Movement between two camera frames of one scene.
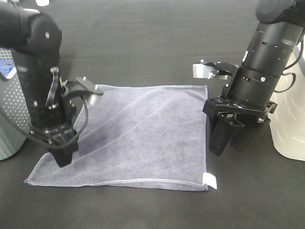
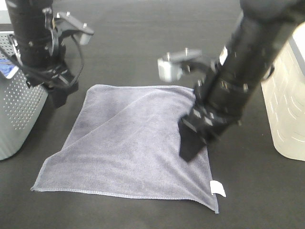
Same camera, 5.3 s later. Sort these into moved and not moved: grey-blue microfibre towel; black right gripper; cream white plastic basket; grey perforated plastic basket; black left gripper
Moved: black right gripper; grey-blue microfibre towel; black left gripper
Not moved: cream white plastic basket; grey perforated plastic basket
